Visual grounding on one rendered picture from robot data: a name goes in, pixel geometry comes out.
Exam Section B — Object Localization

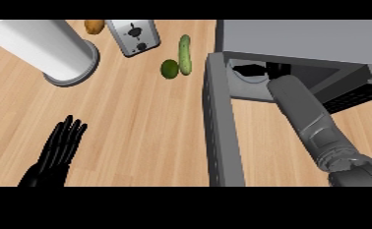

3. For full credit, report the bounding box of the brown potato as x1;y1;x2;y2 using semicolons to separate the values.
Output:
82;20;106;35

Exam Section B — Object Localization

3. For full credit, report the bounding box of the silver toaster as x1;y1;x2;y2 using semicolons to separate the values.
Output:
104;20;160;58

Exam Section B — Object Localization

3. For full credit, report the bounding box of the grey microwave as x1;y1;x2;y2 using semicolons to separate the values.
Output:
213;20;372;115

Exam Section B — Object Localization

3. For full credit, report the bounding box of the grey microwave door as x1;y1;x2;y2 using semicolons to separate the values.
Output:
200;51;246;188

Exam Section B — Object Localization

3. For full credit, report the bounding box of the white paper towel roll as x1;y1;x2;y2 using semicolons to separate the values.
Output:
0;20;101;87

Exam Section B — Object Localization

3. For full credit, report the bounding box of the green avocado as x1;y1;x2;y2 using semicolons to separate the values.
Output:
159;59;181;80

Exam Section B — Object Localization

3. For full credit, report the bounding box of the green cucumber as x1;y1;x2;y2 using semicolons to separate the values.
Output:
176;33;193;77

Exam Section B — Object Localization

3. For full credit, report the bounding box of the white microwave turntable plate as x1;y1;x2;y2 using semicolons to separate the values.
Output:
231;62;269;85

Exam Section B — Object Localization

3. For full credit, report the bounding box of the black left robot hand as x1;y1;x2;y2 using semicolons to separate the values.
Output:
17;114;89;188

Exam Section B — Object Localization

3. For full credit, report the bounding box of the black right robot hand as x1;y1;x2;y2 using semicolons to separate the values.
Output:
231;61;293;81

